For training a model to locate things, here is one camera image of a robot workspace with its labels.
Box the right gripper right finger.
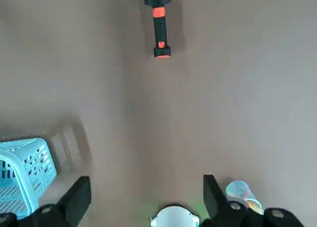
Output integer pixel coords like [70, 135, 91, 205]
[202, 174, 305, 227]

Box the clear plastic cup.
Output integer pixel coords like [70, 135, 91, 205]
[225, 180, 264, 215]

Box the blue plastic basket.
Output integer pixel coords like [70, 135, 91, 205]
[0, 137, 57, 214]

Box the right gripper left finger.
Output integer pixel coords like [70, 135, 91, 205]
[0, 176, 92, 227]

